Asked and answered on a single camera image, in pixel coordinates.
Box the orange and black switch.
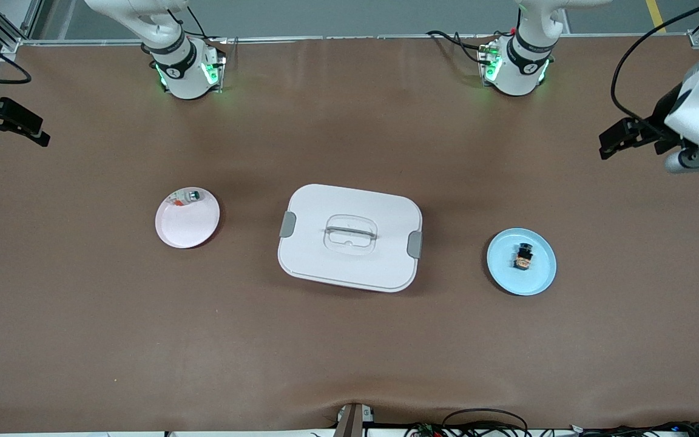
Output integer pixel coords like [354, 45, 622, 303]
[513, 242, 536, 272]

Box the light blue round plate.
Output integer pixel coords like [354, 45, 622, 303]
[487, 228, 558, 297]

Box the pink round plate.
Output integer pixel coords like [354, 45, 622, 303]
[155, 186, 221, 249]

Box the white lidded storage box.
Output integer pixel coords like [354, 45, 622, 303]
[277, 183, 424, 294]

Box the black left base cable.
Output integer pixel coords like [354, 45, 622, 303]
[426, 29, 497, 65]

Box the black base cable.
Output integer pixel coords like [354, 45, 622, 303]
[426, 29, 497, 65]
[167, 5, 212, 42]

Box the black right base cable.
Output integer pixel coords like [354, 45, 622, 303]
[167, 5, 212, 42]

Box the black cable bundle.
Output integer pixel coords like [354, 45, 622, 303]
[577, 421, 699, 437]

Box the silver table edge rail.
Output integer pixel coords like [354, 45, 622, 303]
[21, 34, 693, 47]

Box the black looped cable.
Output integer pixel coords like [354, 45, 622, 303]
[441, 408, 530, 437]

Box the camera mount post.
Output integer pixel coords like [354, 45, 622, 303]
[334, 403, 376, 437]

